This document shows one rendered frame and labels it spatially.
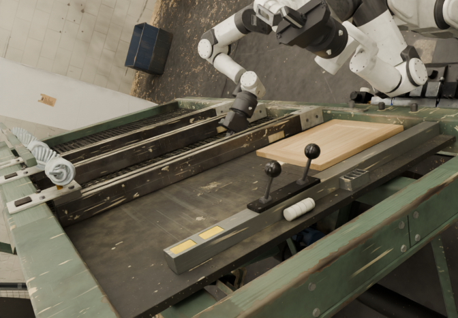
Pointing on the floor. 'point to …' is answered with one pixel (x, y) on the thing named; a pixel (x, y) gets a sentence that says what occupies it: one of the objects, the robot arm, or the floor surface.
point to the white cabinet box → (59, 98)
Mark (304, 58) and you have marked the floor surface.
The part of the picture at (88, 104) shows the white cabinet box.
